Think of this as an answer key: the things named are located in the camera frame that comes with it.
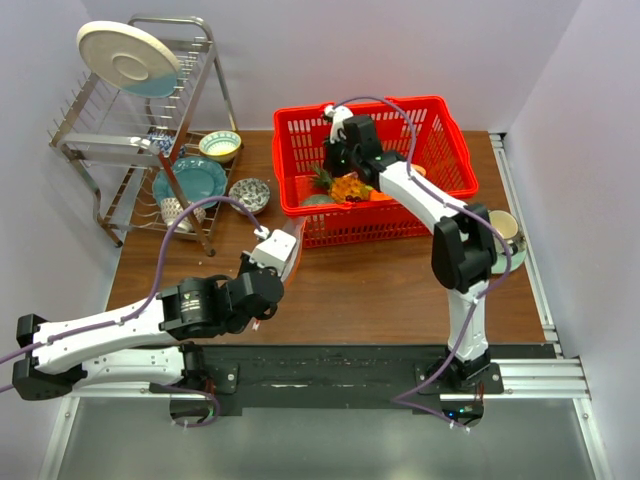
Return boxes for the small toy pineapple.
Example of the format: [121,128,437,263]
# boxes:
[312,168,369,204]

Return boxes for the red plastic shopping basket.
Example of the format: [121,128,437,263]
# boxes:
[272,96,479,248]

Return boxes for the clear zip top bag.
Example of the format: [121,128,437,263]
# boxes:
[252,217,307,332]

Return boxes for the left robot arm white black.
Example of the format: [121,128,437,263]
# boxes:
[11,253,291,401]

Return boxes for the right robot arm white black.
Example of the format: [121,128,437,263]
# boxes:
[323,106,497,393]

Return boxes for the green netted melon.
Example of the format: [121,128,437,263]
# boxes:
[301,194,334,207]

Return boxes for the orange fruit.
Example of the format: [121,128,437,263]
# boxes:
[367,186,392,201]

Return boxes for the black white patterned bowl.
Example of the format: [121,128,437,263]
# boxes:
[228,178,271,215]

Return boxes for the yellow rimmed teal bowl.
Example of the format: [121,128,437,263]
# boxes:
[198,131,242,164]

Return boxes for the patterned bowl in rack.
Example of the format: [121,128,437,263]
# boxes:
[160,197,206,233]

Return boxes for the teal scalloped plate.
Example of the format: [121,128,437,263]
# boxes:
[152,156,227,205]

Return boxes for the metal dish rack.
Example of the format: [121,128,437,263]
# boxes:
[50,14,229,246]

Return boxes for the blue patterned dish in rack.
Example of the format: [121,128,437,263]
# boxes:
[147,129,176,158]

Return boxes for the cream enamel mug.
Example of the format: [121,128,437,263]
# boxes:
[489,210,526,255]

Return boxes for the mint green saucer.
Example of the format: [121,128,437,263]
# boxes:
[491,235,527,275]

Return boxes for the large white blue plate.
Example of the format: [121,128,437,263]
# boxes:
[76,21,182,98]

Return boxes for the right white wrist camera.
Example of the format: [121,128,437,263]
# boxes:
[323,104,354,144]

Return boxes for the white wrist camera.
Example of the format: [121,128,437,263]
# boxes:
[323,104,354,144]
[249,226,298,277]

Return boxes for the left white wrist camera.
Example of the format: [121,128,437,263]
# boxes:
[249,226,298,277]

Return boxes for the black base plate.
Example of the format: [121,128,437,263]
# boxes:
[149,342,504,419]

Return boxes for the aluminium frame rail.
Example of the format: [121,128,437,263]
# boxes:
[488,132,614,480]

